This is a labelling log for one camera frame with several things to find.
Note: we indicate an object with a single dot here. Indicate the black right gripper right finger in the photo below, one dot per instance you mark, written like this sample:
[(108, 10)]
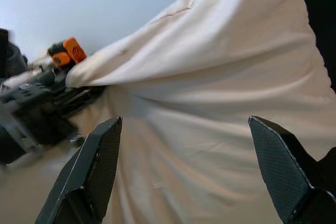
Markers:
[(286, 171)]

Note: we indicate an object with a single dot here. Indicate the orange and black connector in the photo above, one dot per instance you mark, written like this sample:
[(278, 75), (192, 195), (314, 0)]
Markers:
[(71, 51)]

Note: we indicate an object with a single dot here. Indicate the white patterned pillow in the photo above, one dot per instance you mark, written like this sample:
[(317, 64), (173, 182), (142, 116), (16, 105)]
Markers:
[(210, 77)]

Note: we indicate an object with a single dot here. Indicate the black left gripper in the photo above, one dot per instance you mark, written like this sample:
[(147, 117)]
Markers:
[(42, 98)]

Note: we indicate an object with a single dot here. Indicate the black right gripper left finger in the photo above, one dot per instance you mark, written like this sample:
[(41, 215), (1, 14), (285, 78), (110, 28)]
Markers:
[(86, 176)]

